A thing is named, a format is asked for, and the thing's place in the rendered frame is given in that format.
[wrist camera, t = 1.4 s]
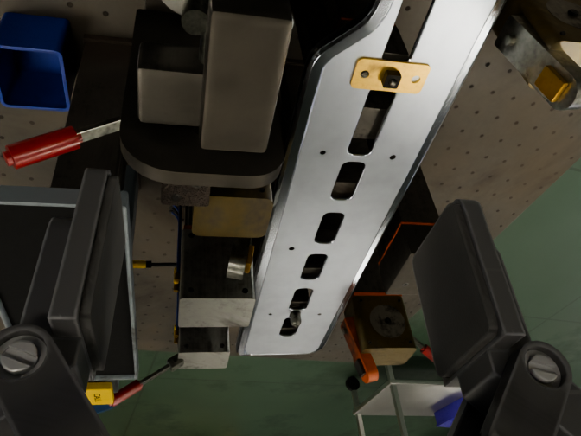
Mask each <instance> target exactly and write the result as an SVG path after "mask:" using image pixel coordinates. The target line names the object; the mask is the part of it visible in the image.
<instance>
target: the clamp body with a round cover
mask: <svg viewBox="0 0 581 436"><path fill-rule="evenodd" d="M272 208H273V198H272V191H271V183H270V184H268V185H266V186H264V187H260V188H256V189H242V188H224V187H211V189H210V197H209V205H208V206H207V207H196V206H192V233H193V234H195V235H198V236H216V237H245V238H259V237H262V236H264V235H265V234H266V231H267V228H268V224H269V221H270V218H271V212H272Z"/></svg>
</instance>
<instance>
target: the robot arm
mask: <svg viewBox="0 0 581 436"><path fill-rule="evenodd" d="M124 253H125V226H124V217H123V209H122V202H121V193H120V185H119V178H118V176H112V174H111V171H110V170H102V169H92V168H86V169H85V172H84V175H83V178H82V182H81V185H80V192H79V195H78V199H77V202H76V206H75V210H74V213H73V219H69V218H56V217H54V218H52V219H51V220H50V222H49V223H48V227H47V230H46V233H45V236H44V240H43V243H42V246H41V251H40V254H39V258H38V260H37V264H36V267H35V272H34V276H33V278H32V282H31V285H30V288H29V294H28V296H27V300H26V303H25V306H24V309H23V313H22V318H21V321H20V324H15V325H13V326H10V327H8V328H6V329H3V330H1V331H0V436H110V434H109V433H108V432H107V430H106V428H105V426H104V424H103V422H102V421H101V419H100V417H99V416H98V414H97V413H96V411H95V409H94V408H93V405H92V404H91V402H90V401H89V400H88V398H87V396H86V388H87V383H88V382H94V380H95V375H96V370H101V371H103V370H104V368H105V361H106V356H107V350H108V346H109V341H110V335H111V330H112V320H113V315H114V310H115V304H116V299H117V294H118V285H119V280H120V274H121V269H122V264H123V258H124ZM412 269H413V273H414V277H415V281H416V285H417V288H418V295H419V300H420V304H421V307H422V312H423V315H424V320H425V326H426V330H427V334H428V338H429V342H430V346H431V353H432V357H433V361H434V365H435V369H436V371H437V375H438V376H440V377H442V378H443V382H444V386H445V387H448V388H461V391H462V395H463V400H462V403H461V405H460V407H459V409H458V411H457V413H456V417H455V419H454V420H453V422H452V425H451V427H450V430H449V432H448V434H447V436H581V388H580V387H578V386H577V385H576V384H575V383H573V382H572V372H571V367H570V365H569V363H568V362H567V360H566V359H565V357H564V356H563V355H562V354H561V352H560V351H558V350H557V349H556V348H554V347H553V346H552V345H550V344H548V343H545V342H541V341H532V340H531V337H530V336H529V333H528V330H527V326H526V324H525V321H524V318H523V316H522V313H521V310H520V307H519V304H518V301H517V298H516V296H515V294H514V289H513V287H512V284H511V281H510V279H509V277H508V272H507V269H506V267H505V265H504V262H503V259H502V257H501V254H500V252H499V251H498V250H497V249H496V248H495V244H494V242H493V239H492V236H491V233H490V231H489V228H488V224H487V222H486V219H485V216H484V213H483V211H482V207H481V204H480V203H479V202H478V201H475V200H465V199H456V200H455V201H454V202H453V203H449V204H448V205H447V206H446V207H445V209H444V211H443V212H442V214H441V215H440V216H439V218H438V219H437V221H436V223H435V224H434V226H433V227H432V229H431V231H430V232H429V233H428V234H427V236H426V237H425V239H424V241H423V242H422V244H421V245H420V247H419V248H418V250H417V252H416V253H415V254H414V256H413V258H412Z"/></svg>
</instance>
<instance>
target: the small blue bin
mask: <svg viewBox="0 0 581 436"><path fill-rule="evenodd" d="M76 74H77V70H76V63H75V57H74V51H73V38H72V32H71V25H70V22H69V21H68V20H67V19H64V18H56V17H49V16H34V15H26V14H18V13H10V12H6V13H4V14H3V17H2V19H1V22H0V102H1V104H2V105H3V106H6V107H11V108H22V109H34V110H45V111H57V112H68V111H69V108H70V105H71V96H72V92H73V85H74V82H75V78H76Z"/></svg>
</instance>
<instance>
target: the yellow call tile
mask: <svg viewBox="0 0 581 436"><path fill-rule="evenodd" d="M86 396H87V398H88V400H89V401H90V402H91V404H92V405H105V404H113V403H114V393H113V388H112V383H111V382H98V381H89V382H88V383H87V388H86Z"/></svg>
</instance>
